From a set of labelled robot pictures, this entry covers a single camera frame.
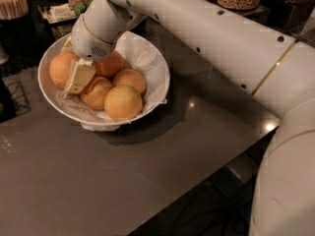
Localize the black tray of tea packets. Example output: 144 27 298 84
37 0 92 25

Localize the orange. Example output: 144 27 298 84
49 52 80 89
112 69 147 94
104 85 143 121
95 51 125 78
80 76 113 110

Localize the black wire rack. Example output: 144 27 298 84
0 79 32 123

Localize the wooden box stand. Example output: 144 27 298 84
232 5 270 25

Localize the grey box under table upper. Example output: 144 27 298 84
211 153 258 198

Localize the white paper bowl liner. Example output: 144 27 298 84
54 29 171 132

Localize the white bowl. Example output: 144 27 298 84
37 27 171 132

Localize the cup of wooden stir sticks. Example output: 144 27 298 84
0 0 29 20

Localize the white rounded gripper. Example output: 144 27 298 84
61 0 145 94

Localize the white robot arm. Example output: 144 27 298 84
71 0 315 236

